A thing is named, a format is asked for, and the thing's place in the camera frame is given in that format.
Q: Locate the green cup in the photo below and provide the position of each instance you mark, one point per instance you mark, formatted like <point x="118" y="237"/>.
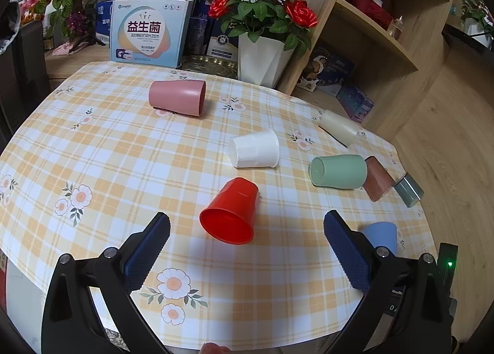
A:
<point x="343" y="170"/>

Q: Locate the blue cup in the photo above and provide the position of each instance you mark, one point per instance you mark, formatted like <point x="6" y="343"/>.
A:
<point x="382" y="234"/>

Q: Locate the blue and white box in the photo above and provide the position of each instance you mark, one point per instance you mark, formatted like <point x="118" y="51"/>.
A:
<point x="102" y="22"/>

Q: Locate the cream cup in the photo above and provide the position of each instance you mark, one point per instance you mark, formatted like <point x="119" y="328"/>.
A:
<point x="339" y="126"/>

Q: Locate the grey-green cup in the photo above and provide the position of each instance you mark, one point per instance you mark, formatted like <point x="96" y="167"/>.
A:
<point x="409" y="190"/>

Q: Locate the red roses in white pot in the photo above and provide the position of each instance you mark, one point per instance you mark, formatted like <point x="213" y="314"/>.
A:
<point x="264" y="57"/>

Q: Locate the purple box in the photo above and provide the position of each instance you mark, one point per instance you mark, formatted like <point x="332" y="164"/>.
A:
<point x="357" y="103"/>

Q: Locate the dark chair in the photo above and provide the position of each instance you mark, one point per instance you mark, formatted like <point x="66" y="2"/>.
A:
<point x="23" y="76"/>

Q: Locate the gold tray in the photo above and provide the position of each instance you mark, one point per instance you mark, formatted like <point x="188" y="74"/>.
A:
<point x="208" y="65"/>

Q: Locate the brown cup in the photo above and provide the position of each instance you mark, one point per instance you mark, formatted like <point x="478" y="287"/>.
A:
<point x="379" y="180"/>

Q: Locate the wooden shelf unit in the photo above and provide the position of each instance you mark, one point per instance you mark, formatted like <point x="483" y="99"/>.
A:
<point x="370" y="53"/>

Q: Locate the tall dark blue box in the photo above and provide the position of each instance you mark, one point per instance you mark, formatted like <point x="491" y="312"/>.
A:
<point x="197" y="35"/>

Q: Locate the pink cup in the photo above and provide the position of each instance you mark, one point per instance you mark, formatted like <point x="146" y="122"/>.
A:
<point x="175" y="95"/>

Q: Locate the pink cloth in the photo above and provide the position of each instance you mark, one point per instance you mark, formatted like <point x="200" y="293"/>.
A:
<point x="63" y="50"/>

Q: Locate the person's left hand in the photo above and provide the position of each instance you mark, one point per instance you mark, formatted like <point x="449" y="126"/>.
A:
<point x="216" y="349"/>

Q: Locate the light blue product box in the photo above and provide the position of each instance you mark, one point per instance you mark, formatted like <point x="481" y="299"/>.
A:
<point x="146" y="32"/>

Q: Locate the small glass bottle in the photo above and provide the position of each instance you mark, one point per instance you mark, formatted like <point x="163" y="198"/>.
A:
<point x="396" y="28"/>

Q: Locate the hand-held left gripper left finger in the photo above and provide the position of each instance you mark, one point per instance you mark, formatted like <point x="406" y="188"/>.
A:
<point x="148" y="246"/>

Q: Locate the white plastic cup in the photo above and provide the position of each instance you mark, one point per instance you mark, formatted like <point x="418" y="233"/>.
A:
<point x="254" y="147"/>

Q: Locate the red plastic cup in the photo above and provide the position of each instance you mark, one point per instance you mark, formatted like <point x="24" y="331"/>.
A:
<point x="231" y="211"/>

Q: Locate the flowers in white vase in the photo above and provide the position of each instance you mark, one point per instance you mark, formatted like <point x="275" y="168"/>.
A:
<point x="474" y="10"/>

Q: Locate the red basket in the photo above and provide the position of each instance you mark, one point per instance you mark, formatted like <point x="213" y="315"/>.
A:
<point x="368" y="5"/>

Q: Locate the black tripod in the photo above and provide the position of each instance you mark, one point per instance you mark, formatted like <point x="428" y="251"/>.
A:
<point x="83" y="38"/>

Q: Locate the yellow checkered floral tablecloth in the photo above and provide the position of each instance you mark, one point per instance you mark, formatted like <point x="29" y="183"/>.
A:
<point x="115" y="153"/>

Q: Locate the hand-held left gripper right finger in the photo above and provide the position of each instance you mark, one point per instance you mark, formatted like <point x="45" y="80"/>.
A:
<point x="347" y="250"/>

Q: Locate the illustrated blue box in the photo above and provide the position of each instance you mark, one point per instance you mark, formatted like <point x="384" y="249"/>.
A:
<point x="328" y="68"/>

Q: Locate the dark box with emblem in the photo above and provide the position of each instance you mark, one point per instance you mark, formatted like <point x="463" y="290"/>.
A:
<point x="224" y="43"/>

